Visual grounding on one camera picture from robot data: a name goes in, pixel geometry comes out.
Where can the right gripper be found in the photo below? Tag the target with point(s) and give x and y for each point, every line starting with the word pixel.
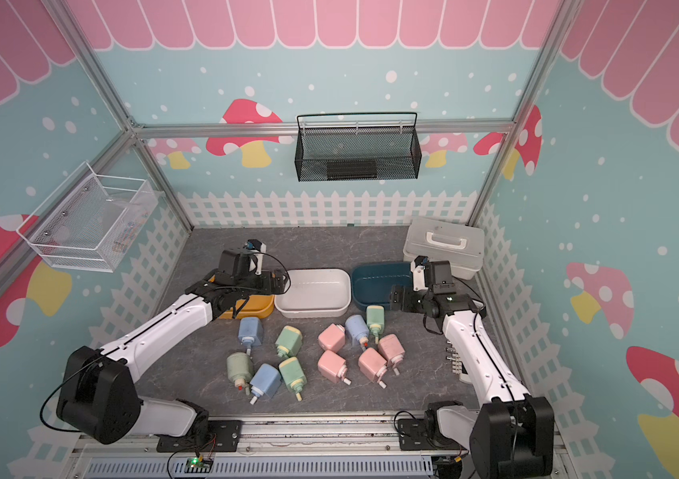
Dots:
pixel 406 303

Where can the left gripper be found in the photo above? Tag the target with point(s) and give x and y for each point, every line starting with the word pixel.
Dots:
pixel 279 287

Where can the yellow plastic storage box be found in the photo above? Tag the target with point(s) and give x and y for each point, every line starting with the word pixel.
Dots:
pixel 255 306

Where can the pink pencil sharpener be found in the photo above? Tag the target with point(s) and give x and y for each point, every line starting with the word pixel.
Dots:
pixel 392 351
pixel 373 366
pixel 333 367
pixel 332 338

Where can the dark teal storage box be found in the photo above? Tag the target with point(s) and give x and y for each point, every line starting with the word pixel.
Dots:
pixel 371 284

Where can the white plastic storage box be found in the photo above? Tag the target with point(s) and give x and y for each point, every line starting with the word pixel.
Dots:
pixel 315 294

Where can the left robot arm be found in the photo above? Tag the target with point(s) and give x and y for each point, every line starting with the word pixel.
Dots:
pixel 98 395

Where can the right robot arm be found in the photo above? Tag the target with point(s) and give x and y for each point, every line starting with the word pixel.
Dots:
pixel 512 435

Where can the blue pencil sharpener left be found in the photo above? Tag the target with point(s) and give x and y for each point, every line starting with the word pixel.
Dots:
pixel 250 333

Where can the blue pencil sharpener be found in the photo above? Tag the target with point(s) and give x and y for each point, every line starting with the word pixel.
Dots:
pixel 357 330
pixel 250 333
pixel 265 383

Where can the green pencil sharpener upper right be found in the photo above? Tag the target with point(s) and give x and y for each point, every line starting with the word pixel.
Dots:
pixel 375 321

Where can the green pencil sharpener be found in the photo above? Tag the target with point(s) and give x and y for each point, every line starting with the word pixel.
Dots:
pixel 293 376
pixel 375 321
pixel 289 342

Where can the green pencil sharpener middle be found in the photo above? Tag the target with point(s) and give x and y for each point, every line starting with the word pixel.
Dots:
pixel 289 342

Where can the blue pencil sharpener centre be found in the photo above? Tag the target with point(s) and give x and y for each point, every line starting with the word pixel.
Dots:
pixel 357 330

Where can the blue pencil sharpener lower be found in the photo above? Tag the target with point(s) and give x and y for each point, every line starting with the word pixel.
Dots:
pixel 265 383

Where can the green pencil sharpener lower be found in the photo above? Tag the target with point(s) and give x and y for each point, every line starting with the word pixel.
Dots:
pixel 293 376

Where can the translucent plastic lidded case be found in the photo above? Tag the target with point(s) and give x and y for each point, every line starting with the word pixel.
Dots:
pixel 462 246

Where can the rack of metal bits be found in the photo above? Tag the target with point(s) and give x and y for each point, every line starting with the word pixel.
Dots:
pixel 456 364

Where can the pale green round sharpener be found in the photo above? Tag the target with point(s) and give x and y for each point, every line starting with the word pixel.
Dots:
pixel 240 371

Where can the small green circuit board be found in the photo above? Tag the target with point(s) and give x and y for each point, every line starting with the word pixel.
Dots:
pixel 198 465

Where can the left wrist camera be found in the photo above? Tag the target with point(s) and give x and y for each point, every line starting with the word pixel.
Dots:
pixel 256 250

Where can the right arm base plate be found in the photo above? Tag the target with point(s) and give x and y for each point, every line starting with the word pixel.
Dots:
pixel 412 434

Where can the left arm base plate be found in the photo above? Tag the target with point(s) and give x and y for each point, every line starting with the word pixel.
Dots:
pixel 213 436

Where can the white wire mesh basket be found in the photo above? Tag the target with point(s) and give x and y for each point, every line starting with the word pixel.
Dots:
pixel 90 221

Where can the black wire mesh basket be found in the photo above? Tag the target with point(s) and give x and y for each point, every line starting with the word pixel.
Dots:
pixel 362 146

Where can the grey slotted cable duct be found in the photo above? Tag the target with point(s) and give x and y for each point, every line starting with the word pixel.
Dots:
pixel 415 466

